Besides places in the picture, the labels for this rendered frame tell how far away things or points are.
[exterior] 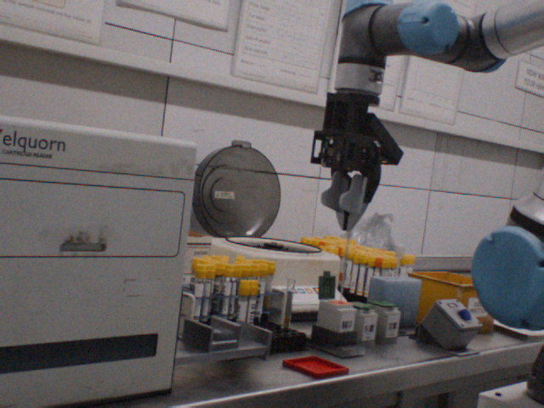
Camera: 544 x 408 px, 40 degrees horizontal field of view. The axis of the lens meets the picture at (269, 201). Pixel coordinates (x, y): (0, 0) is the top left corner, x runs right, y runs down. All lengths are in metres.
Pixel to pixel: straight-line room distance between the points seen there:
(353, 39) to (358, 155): 0.18
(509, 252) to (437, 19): 0.36
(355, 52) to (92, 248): 0.54
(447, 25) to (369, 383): 0.52
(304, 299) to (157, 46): 0.62
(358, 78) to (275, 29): 0.71
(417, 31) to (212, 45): 0.74
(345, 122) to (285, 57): 0.73
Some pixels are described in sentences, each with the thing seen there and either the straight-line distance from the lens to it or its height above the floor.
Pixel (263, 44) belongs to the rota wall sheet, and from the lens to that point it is 1.82.
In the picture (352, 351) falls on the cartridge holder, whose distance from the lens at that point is 1.21.
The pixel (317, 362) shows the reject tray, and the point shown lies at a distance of 1.14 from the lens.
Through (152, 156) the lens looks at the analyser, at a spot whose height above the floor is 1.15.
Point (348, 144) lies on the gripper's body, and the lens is 1.13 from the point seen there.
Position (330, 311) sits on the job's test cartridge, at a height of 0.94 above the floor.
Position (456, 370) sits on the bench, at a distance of 1.34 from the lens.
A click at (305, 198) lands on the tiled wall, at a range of 1.96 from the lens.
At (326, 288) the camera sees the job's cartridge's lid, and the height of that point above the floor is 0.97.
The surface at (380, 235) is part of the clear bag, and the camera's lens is 1.98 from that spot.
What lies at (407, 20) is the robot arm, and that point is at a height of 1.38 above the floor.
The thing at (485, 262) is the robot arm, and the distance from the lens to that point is 0.91.
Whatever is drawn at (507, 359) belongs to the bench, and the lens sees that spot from 1.49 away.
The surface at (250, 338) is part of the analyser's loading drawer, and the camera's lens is 1.06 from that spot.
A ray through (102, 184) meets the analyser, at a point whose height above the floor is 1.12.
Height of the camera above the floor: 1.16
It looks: 3 degrees down
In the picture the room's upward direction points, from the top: 7 degrees clockwise
